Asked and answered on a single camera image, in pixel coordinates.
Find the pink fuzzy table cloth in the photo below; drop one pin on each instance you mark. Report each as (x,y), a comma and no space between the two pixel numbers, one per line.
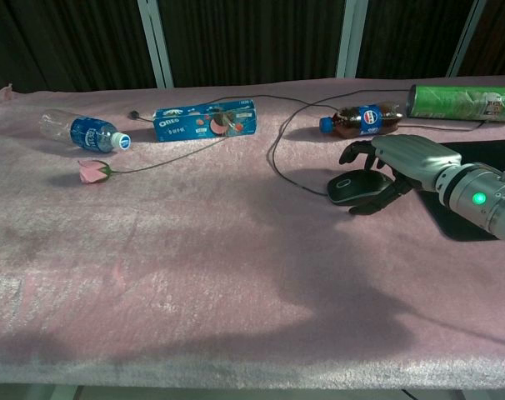
(194,250)

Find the black computer mouse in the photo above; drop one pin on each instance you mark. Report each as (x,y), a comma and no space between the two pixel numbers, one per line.
(354,185)

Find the dark curtain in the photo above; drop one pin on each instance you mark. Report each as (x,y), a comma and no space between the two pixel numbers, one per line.
(252,37)

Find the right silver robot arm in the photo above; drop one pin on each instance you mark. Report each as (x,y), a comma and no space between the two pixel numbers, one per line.
(481,198)

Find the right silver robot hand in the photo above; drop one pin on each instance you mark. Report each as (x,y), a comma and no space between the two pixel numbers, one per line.
(406,154)

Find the pepsi cola bottle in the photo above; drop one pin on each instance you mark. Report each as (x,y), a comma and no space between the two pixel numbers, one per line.
(363,121)

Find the clear blue-label water bottle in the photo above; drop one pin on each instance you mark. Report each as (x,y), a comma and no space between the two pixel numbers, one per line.
(86,133)

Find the pink artificial rose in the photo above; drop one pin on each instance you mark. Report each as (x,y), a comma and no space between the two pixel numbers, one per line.
(94,171)

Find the green chips can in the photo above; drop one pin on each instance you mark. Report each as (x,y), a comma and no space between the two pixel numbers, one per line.
(461,103)

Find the black mouse pad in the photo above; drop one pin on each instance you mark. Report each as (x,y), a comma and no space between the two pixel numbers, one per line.
(465,225)

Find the white frame post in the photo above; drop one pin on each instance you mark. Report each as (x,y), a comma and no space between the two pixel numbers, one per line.
(350,37)
(154,41)
(465,37)

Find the blue oreo box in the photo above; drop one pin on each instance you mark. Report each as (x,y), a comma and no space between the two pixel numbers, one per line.
(204,121)

